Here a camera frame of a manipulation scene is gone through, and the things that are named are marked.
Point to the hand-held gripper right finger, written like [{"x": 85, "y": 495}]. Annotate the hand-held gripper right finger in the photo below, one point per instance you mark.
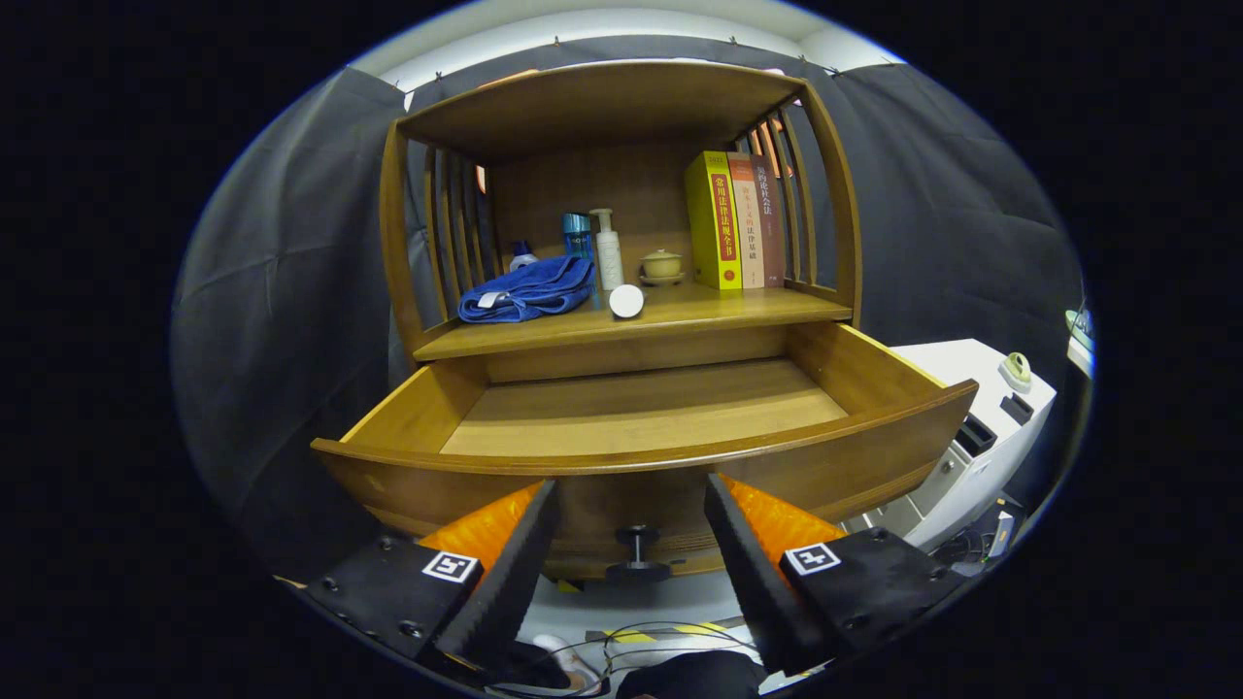
[{"x": 753, "y": 582}]

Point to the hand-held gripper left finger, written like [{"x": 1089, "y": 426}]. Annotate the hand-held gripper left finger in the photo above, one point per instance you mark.
[{"x": 505, "y": 592}]

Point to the wooden drawer with black knob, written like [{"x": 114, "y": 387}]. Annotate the wooden drawer with black knob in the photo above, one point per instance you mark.
[{"x": 641, "y": 408}]

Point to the white facial cleanser tube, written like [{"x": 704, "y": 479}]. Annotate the white facial cleanser tube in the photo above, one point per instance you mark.
[{"x": 626, "y": 302}]

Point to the white side cabinet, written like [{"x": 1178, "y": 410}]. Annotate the white side cabinet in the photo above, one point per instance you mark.
[{"x": 971, "y": 466}]

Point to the wooden countertop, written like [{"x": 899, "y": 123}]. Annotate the wooden countertop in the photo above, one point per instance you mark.
[{"x": 719, "y": 306}]

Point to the wooden cabinet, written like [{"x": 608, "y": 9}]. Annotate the wooden cabinet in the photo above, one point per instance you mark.
[{"x": 602, "y": 107}]

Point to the dark cloth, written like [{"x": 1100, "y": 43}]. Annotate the dark cloth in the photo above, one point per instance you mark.
[{"x": 689, "y": 675}]

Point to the white power strip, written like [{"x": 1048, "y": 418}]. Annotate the white power strip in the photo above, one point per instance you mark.
[{"x": 1002, "y": 534}]

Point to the blue folded towel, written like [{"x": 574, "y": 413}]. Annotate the blue folded towel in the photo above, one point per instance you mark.
[{"x": 529, "y": 286}]

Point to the beige lidded teacup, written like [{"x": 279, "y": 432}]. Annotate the beige lidded teacup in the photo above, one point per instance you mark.
[{"x": 662, "y": 265}]

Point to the small white blue-capped bottle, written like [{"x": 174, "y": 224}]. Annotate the small white blue-capped bottle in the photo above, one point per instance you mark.
[{"x": 522, "y": 257}]

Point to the cream tape dispenser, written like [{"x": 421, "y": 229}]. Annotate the cream tape dispenser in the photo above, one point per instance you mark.
[{"x": 1017, "y": 369}]

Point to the brown book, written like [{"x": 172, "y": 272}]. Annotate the brown book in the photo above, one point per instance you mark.
[{"x": 774, "y": 233}]

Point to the white pump bottle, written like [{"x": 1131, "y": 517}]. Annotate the white pump bottle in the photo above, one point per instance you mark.
[{"x": 609, "y": 257}]

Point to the orange and cream book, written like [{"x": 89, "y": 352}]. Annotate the orange and cream book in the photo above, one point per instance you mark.
[{"x": 748, "y": 223}]

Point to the thick yellow book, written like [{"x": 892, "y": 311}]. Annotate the thick yellow book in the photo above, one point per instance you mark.
[{"x": 709, "y": 223}]

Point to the tall blue bottle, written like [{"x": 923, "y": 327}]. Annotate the tall blue bottle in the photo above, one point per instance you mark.
[{"x": 577, "y": 233}]

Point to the white and green device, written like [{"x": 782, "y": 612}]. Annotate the white and green device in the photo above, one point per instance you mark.
[{"x": 1080, "y": 335}]

